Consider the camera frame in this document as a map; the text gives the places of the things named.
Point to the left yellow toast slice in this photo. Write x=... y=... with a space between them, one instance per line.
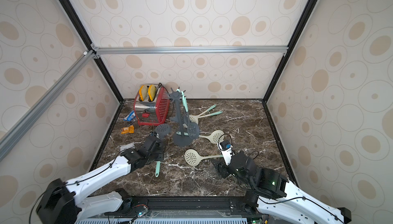
x=143 y=93

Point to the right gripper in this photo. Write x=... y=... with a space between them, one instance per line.
x=223 y=167

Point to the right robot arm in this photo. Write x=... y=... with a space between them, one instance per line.
x=269 y=192

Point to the orange snack packet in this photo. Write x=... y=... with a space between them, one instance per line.
x=127 y=130

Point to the grey utensil rack stand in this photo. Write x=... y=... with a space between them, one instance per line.
x=181 y=128

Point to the right yellow toast slice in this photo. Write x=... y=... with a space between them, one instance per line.
x=152 y=90

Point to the left aluminium rail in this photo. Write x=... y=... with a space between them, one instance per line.
x=13 y=136

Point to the red chrome toaster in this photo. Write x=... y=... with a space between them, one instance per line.
x=152 y=113

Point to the back aluminium rail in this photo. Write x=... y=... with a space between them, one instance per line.
x=192 y=50

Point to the cream skimmer pile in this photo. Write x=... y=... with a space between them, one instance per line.
x=210 y=108
x=195 y=118

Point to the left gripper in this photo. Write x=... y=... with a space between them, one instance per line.
x=159 y=152

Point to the aluminium rail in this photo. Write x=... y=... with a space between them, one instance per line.
x=192 y=50
x=13 y=136

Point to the grey skimmer front side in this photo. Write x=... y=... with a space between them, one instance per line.
x=175 y=98

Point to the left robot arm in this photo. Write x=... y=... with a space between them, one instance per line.
x=71 y=201

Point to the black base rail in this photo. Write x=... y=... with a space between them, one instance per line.
x=184 y=207

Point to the yellow toast slice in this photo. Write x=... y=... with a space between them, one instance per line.
x=143 y=93
x=152 y=90

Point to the blue snack packet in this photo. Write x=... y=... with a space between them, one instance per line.
x=130 y=117

